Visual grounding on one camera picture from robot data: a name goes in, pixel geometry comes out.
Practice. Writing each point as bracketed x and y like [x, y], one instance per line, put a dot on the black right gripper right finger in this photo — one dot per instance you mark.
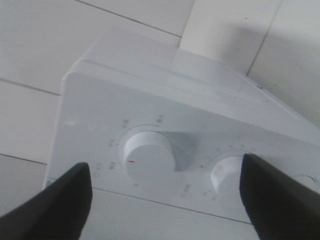
[279, 207]

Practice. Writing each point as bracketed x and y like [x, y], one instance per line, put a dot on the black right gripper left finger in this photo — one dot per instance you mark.
[59, 212]

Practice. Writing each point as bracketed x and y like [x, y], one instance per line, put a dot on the white microwave knob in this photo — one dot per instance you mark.
[225, 175]
[147, 157]

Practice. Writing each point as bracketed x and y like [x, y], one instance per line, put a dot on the white microwave oven body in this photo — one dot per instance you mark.
[127, 83]

